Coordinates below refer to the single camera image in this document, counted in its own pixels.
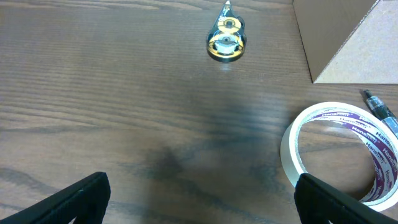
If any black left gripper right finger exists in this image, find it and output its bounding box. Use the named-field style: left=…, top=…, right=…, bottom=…
left=294, top=173, right=397, bottom=224

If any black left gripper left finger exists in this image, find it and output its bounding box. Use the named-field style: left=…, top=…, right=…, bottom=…
left=1, top=172, right=111, bottom=224

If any black pen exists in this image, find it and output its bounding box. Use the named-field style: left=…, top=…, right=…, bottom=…
left=363, top=90, right=397, bottom=137

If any yellow black correction tape dispenser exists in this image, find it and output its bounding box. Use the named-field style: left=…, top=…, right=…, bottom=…
left=206, top=1, right=247, bottom=63

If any white masking tape roll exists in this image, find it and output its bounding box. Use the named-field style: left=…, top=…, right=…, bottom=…
left=280, top=102, right=397, bottom=212

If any brown cardboard box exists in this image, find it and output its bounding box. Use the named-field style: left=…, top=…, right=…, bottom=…
left=293, top=0, right=397, bottom=84

